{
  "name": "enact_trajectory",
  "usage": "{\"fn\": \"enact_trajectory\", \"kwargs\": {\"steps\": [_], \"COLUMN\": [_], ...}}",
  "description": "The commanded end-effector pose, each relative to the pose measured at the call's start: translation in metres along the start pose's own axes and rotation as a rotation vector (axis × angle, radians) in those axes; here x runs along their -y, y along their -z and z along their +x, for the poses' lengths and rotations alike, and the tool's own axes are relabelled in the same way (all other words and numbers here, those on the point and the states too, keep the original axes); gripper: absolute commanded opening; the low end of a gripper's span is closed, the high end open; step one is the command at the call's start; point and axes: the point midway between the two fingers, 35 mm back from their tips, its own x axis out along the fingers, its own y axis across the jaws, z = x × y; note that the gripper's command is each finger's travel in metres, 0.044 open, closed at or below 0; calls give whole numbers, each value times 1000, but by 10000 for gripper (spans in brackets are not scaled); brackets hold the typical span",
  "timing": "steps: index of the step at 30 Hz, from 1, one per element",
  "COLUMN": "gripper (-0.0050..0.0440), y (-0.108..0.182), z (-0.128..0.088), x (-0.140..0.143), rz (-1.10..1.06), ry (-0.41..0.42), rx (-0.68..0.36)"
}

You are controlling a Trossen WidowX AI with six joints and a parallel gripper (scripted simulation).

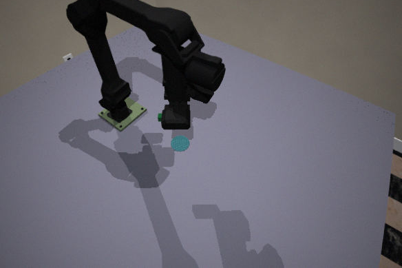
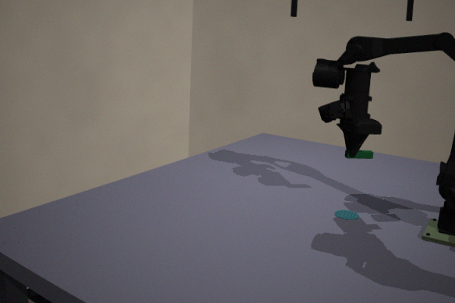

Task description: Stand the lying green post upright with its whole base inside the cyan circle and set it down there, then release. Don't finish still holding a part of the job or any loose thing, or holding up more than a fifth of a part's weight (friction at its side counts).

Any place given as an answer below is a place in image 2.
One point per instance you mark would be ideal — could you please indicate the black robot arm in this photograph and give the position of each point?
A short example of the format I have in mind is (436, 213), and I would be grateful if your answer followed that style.
(330, 73)

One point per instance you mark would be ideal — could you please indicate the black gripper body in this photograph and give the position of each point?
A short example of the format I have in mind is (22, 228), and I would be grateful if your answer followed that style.
(360, 122)

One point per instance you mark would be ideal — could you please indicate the teal flat circle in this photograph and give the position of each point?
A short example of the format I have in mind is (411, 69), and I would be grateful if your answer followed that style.
(346, 214)

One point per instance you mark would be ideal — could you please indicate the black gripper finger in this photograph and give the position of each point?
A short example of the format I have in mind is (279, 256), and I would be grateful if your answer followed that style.
(346, 136)
(355, 141)

